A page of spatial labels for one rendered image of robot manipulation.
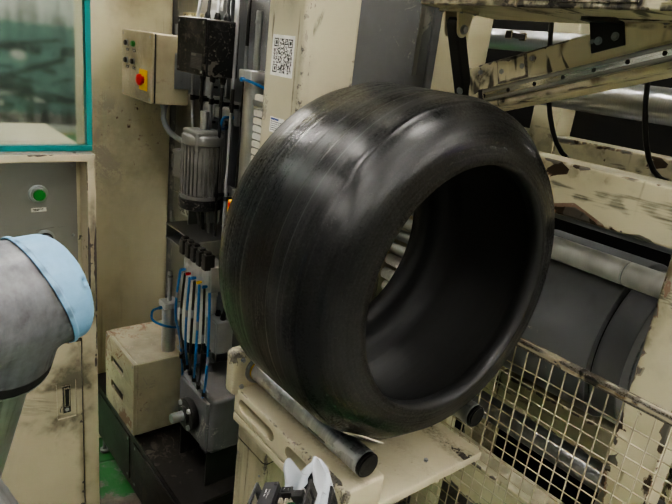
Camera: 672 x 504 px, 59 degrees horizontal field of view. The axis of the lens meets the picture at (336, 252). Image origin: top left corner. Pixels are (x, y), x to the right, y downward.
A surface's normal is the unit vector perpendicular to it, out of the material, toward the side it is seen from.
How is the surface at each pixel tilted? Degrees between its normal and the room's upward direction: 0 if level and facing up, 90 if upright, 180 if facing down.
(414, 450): 0
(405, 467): 0
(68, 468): 90
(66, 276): 56
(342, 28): 90
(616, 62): 90
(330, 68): 90
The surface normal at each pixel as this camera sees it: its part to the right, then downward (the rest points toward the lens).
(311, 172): -0.57, -0.45
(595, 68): -0.78, 0.11
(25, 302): 0.84, -0.11
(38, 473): 0.61, 0.33
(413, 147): 0.18, -0.32
